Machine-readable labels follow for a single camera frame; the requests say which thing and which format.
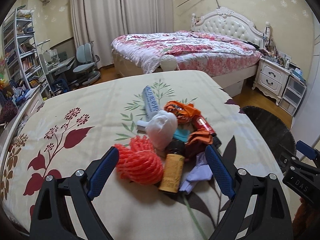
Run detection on white bookshelf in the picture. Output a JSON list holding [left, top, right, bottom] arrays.
[[1, 5, 50, 99]]

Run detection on beige curtains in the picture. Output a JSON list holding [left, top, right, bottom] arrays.
[[70, 0, 174, 68]]

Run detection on orange wrapper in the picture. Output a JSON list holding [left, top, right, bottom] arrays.
[[164, 101, 201, 125], [185, 129, 213, 159]]

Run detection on white box under bed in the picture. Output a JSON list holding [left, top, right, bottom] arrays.
[[223, 80, 244, 98]]

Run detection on white tufted headboard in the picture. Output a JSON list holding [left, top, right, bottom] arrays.
[[191, 7, 271, 48]]

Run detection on bed with floral quilt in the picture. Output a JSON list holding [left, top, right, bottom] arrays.
[[111, 31, 261, 88]]

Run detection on milk powder sachet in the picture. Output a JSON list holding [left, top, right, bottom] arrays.
[[142, 86, 160, 121]]

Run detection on lavender paper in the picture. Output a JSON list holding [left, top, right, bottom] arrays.
[[179, 152, 213, 194]]

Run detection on floral pattern tablecloth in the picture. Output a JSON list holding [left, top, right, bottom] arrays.
[[1, 70, 283, 239]]

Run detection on white plastic bag ball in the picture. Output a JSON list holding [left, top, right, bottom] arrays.
[[145, 110, 178, 151]]

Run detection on red foam fruit net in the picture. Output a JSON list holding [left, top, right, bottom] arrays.
[[114, 136, 163, 186]]

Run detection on white bedside nightstand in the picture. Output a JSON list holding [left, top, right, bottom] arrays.
[[252, 57, 290, 106]]

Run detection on light blue desk chair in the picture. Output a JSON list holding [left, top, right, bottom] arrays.
[[73, 41, 101, 87]]

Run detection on red cylindrical bottle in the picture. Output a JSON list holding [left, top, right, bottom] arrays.
[[192, 115, 222, 148]]

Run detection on black trash bin with liner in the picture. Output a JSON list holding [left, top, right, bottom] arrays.
[[241, 106, 297, 173]]

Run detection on study desk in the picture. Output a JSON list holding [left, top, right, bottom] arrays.
[[43, 56, 75, 90]]

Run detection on plastic drawer storage unit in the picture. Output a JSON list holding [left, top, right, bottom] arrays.
[[279, 75, 307, 117]]

